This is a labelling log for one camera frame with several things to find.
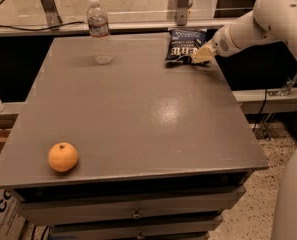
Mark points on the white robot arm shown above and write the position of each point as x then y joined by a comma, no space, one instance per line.
269,21

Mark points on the orange fruit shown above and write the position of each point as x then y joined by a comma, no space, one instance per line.
62,157

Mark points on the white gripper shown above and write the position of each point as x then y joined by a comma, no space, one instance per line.
220,44

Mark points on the metal frame bracket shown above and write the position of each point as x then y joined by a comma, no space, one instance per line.
182,12
52,15

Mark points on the metal frame bracket left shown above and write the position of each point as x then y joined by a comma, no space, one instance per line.
52,15

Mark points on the white cardboard box with logo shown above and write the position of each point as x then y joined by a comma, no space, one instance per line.
11,223

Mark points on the clear plastic water bottle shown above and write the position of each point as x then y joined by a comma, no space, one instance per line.
99,31

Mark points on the grey drawer cabinet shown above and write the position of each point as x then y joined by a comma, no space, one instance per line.
141,129

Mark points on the top grey drawer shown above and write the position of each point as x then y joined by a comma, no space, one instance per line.
87,210

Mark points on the metal frame bracket centre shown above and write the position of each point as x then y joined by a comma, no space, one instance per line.
182,12

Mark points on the blue Kettle chip bag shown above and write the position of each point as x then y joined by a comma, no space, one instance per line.
183,43

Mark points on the grey drawer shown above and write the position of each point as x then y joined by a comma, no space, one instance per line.
87,210
138,229

